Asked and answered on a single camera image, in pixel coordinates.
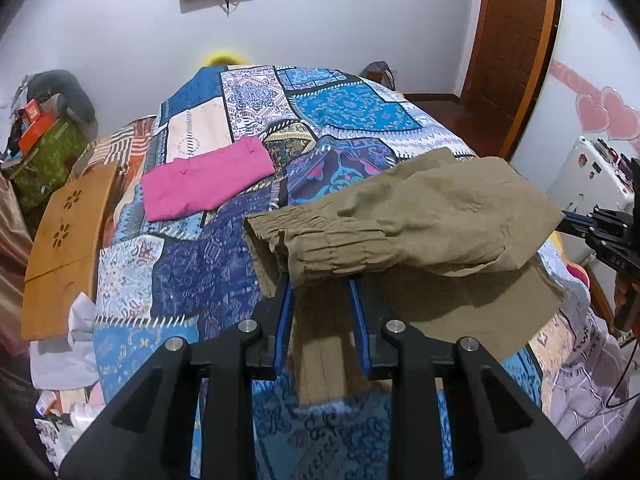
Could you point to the green fabric storage box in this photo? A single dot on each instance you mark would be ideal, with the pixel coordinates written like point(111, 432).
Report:
point(50, 157)

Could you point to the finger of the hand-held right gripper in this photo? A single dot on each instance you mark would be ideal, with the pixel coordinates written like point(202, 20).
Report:
point(580, 218)
point(575, 233)

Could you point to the grey cloth bundle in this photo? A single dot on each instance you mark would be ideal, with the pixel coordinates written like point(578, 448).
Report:
point(70, 90)

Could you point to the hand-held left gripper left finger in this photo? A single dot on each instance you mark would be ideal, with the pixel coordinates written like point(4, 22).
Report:
point(284, 330)

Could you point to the orange cardboard box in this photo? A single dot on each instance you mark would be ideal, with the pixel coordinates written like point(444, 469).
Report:
point(37, 121)

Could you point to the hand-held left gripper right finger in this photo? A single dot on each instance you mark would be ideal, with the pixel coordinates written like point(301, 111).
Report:
point(358, 325)

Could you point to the pink heart wall sticker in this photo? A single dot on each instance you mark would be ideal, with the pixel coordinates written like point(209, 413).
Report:
point(595, 105)

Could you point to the brown wooden door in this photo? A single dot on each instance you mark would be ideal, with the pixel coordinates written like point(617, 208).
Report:
point(510, 35)

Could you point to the wooden lap table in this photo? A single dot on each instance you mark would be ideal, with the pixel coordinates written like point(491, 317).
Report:
point(65, 240)

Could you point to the white plastic appliance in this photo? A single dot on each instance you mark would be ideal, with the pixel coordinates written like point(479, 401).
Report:
point(585, 175)

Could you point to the blue patchwork blanket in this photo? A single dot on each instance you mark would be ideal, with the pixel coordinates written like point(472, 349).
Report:
point(200, 270)

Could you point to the pink folded garment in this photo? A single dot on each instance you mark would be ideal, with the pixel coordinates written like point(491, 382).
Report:
point(200, 185)

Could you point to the pale printed quilt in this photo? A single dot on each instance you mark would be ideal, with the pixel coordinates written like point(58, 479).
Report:
point(585, 360)

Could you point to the orange striped bed sheet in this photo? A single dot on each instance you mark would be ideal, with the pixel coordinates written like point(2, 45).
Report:
point(117, 145)

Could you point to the khaki pants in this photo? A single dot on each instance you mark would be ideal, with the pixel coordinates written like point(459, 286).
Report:
point(425, 210)

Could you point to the grey backpack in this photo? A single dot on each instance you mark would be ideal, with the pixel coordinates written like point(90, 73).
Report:
point(379, 74)

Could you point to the white crumpled cloth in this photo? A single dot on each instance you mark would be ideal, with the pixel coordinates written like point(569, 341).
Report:
point(65, 355)

